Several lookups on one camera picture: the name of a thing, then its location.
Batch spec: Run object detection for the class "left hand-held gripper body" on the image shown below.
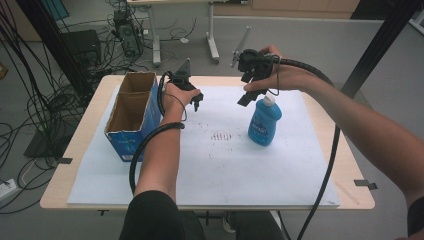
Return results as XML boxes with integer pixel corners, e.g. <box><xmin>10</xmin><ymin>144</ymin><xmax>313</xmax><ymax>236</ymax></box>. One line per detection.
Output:
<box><xmin>167</xmin><ymin>58</ymin><xmax>205</xmax><ymax>102</ymax></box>

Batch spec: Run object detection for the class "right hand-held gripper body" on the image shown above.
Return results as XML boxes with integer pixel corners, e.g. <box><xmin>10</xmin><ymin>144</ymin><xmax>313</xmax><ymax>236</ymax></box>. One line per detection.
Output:
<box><xmin>230</xmin><ymin>25</ymin><xmax>276</xmax><ymax>84</ymax></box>

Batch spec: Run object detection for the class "blue bottle with white cap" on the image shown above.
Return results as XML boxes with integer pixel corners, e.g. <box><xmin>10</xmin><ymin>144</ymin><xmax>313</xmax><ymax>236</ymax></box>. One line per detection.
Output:
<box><xmin>247</xmin><ymin>92</ymin><xmax>283</xmax><ymax>147</ymax></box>

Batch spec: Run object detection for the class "blue cardboard box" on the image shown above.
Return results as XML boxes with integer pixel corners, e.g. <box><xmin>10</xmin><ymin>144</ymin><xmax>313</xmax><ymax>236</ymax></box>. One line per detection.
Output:
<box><xmin>103</xmin><ymin>71</ymin><xmax>163</xmax><ymax>163</ymax></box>

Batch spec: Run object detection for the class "person's left hand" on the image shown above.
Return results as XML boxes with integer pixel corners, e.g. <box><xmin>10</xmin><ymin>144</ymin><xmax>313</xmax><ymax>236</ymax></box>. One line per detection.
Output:
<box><xmin>162</xmin><ymin>82</ymin><xmax>202</xmax><ymax>126</ymax></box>

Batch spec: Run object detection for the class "person's right hand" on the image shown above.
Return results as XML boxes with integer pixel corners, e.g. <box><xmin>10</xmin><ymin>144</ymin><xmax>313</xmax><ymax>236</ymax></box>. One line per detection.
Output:
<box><xmin>242</xmin><ymin>44</ymin><xmax>321</xmax><ymax>98</ymax></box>

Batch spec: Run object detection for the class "black computer tower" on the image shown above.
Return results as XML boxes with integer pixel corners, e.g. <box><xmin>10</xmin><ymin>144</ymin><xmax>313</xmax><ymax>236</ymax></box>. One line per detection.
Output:
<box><xmin>112</xmin><ymin>9</ymin><xmax>145</xmax><ymax>58</ymax></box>

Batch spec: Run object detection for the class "black box on floor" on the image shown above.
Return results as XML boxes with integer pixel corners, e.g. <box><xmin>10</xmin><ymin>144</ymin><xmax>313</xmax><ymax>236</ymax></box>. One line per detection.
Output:
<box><xmin>60</xmin><ymin>29</ymin><xmax>103</xmax><ymax>69</ymax></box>

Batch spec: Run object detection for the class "black metal stand pole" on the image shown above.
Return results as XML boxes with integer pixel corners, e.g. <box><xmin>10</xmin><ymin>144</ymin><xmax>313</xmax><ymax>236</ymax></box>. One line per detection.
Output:
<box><xmin>14</xmin><ymin>0</ymin><xmax>96</xmax><ymax>99</ymax></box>
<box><xmin>339</xmin><ymin>0</ymin><xmax>424</xmax><ymax>99</ymax></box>

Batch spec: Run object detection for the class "white power strip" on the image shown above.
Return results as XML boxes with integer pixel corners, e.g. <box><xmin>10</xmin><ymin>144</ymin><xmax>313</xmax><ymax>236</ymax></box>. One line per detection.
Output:
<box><xmin>0</xmin><ymin>178</ymin><xmax>18</xmax><ymax>203</ymax></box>

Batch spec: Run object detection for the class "white desk frame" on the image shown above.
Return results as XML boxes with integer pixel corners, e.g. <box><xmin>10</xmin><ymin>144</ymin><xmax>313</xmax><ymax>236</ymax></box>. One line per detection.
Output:
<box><xmin>126</xmin><ymin>0</ymin><xmax>222</xmax><ymax>67</ymax></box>

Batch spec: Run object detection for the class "black corrugated right gripper cable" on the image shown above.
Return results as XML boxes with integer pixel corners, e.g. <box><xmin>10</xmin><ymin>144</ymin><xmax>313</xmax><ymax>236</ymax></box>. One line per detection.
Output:
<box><xmin>277</xmin><ymin>57</ymin><xmax>342</xmax><ymax>240</ymax></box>

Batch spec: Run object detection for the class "tangle of black floor cables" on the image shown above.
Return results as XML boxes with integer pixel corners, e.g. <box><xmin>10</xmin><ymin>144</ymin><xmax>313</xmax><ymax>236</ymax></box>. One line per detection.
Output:
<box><xmin>0</xmin><ymin>0</ymin><xmax>201</xmax><ymax>214</ymax></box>

